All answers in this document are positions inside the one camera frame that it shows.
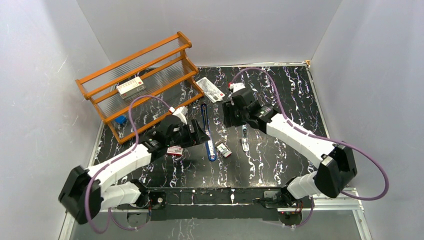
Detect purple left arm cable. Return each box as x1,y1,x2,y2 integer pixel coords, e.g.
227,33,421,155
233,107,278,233
84,95,175,234

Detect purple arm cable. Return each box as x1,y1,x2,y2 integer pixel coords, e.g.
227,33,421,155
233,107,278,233
229,67,390,229
84,95,175,234

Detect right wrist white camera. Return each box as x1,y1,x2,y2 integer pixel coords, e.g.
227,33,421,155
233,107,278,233
228,82,246,97

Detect orange wooden shelf rack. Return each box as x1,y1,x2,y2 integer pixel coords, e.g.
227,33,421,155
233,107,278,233
75,31,205,144

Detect wrist white camera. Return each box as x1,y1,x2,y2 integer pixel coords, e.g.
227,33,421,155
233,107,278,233
228,82,246,97
172,106,188,125

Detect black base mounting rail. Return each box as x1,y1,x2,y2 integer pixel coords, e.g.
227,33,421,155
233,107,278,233
125,187,314,223

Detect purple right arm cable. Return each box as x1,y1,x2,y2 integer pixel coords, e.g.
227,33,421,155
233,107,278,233
229,67,390,229

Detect red white staple box sleeve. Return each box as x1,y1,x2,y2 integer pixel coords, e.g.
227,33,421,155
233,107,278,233
166,146,184,156

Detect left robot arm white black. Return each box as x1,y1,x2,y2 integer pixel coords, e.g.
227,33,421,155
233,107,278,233
58,115,210,225

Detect aluminium frame rail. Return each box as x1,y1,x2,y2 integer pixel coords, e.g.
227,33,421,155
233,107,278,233
277,187,364,212

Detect small blue object under shelf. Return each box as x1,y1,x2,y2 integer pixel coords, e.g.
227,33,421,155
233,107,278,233
114,115,128,128

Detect white printed paper packet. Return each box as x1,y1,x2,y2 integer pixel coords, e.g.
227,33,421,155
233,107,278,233
195,77,225,103

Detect white box on shelf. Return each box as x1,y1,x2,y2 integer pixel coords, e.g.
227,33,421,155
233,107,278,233
116,76,146,99

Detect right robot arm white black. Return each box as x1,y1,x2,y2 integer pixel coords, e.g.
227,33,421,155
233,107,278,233
222,83,357,207

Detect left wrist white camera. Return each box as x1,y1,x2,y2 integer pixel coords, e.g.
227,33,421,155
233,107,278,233
172,106,188,125

